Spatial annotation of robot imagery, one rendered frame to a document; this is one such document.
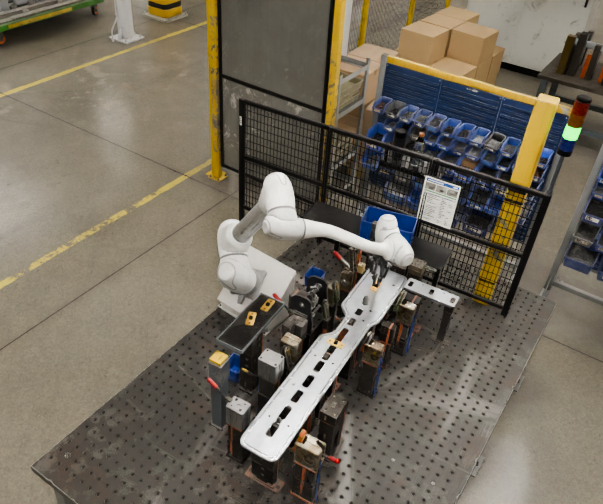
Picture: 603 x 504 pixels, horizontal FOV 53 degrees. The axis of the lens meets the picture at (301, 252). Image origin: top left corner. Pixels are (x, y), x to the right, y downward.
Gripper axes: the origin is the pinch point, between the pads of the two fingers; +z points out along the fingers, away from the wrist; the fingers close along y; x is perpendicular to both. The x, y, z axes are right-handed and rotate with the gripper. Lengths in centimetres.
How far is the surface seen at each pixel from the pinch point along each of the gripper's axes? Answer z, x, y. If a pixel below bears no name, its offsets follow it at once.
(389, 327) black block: 7.3, -21.1, 17.6
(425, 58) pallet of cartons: 26, 393, -115
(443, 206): -22, 54, 13
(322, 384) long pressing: 6, -72, 6
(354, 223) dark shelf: 4, 45, -34
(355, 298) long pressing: 6.4, -12.3, -5.9
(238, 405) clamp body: 1, -106, -16
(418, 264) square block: 0.5, 26.1, 13.7
